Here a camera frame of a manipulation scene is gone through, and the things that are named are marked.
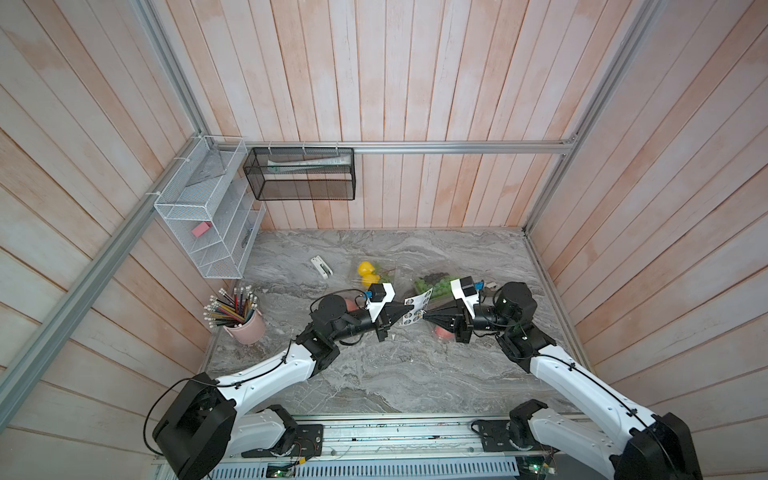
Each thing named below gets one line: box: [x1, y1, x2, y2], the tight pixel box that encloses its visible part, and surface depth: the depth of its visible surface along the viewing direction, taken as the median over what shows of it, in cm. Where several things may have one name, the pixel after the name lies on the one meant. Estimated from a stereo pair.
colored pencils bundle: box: [203, 285, 258, 327], surface depth 85 cm
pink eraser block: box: [191, 221, 213, 238], surface depth 84 cm
